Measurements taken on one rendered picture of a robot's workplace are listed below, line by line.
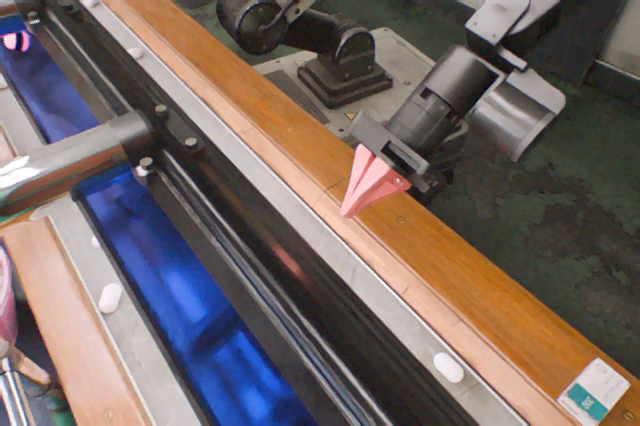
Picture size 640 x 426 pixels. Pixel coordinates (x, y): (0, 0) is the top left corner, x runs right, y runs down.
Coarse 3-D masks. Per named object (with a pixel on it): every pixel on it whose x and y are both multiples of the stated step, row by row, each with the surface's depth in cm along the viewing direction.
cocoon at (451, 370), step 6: (438, 354) 49; (444, 354) 49; (438, 360) 48; (444, 360) 48; (450, 360) 48; (438, 366) 48; (444, 366) 48; (450, 366) 48; (456, 366) 48; (444, 372) 48; (450, 372) 48; (456, 372) 47; (462, 372) 48; (450, 378) 48; (456, 378) 47; (462, 378) 48
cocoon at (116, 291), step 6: (108, 288) 54; (114, 288) 54; (120, 288) 55; (102, 294) 54; (108, 294) 53; (114, 294) 54; (120, 294) 54; (102, 300) 53; (108, 300) 53; (114, 300) 53; (102, 306) 53; (108, 306) 53; (114, 306) 53; (108, 312) 53
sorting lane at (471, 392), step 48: (144, 48) 93; (0, 96) 82; (192, 96) 82; (240, 144) 74; (288, 192) 67; (336, 240) 61; (96, 288) 56; (384, 288) 56; (144, 336) 52; (432, 336) 52; (144, 384) 48; (480, 384) 48
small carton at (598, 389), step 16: (592, 368) 45; (608, 368) 45; (576, 384) 44; (592, 384) 44; (608, 384) 44; (624, 384) 44; (560, 400) 44; (576, 400) 43; (592, 400) 43; (608, 400) 43; (576, 416) 44; (592, 416) 42
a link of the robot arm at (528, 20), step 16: (480, 0) 42; (544, 0) 40; (560, 0) 39; (576, 0) 42; (528, 16) 40; (544, 16) 40; (560, 16) 43; (512, 32) 41; (528, 32) 41; (544, 32) 44; (512, 48) 44; (528, 48) 45
